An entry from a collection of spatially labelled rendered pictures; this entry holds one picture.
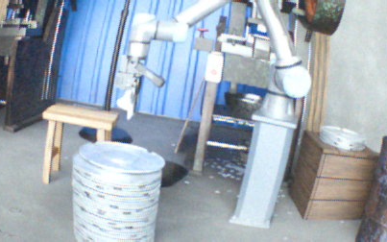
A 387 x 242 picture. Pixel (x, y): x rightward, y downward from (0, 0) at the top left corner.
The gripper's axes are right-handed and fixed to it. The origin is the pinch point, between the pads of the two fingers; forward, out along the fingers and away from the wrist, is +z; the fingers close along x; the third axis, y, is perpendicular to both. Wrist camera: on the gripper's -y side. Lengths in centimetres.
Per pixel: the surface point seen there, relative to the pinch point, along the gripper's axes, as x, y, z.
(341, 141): -37, -91, 4
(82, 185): 32.5, 8.3, 17.5
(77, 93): -217, 97, 33
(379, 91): -218, -198, -23
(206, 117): -75, -24, 10
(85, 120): -15.2, 22.5, 8.7
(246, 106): -89, -44, 3
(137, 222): 30.9, -9.8, 25.7
